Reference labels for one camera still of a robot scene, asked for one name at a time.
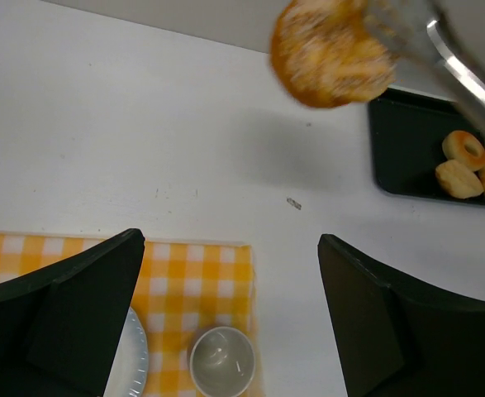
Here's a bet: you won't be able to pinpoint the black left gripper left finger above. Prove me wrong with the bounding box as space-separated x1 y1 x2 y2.
0 228 145 396

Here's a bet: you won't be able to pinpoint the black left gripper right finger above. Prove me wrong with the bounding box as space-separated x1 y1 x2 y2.
318 235 485 396

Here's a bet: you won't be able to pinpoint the tall flower-shaped bread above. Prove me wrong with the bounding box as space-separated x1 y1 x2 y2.
269 1 397 108

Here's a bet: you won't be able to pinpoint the metal tongs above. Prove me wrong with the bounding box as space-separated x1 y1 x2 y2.
363 1 485 137

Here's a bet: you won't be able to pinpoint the oval shell-shaped bread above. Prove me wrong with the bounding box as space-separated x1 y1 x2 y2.
435 160 483 199

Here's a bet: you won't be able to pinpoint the white plate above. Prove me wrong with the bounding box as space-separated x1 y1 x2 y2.
103 308 149 397

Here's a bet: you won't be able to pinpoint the yellow checkered cloth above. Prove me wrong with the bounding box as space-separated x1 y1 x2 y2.
0 233 258 396

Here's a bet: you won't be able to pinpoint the purple grey cup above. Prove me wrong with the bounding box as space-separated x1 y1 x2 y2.
187 325 256 397

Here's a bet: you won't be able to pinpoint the small metal debris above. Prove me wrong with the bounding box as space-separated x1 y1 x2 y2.
287 198 302 210

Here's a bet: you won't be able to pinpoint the black tray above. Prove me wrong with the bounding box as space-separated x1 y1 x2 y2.
368 88 485 207

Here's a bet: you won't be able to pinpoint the ring donut bread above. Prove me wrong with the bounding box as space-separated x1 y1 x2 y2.
442 130 485 171

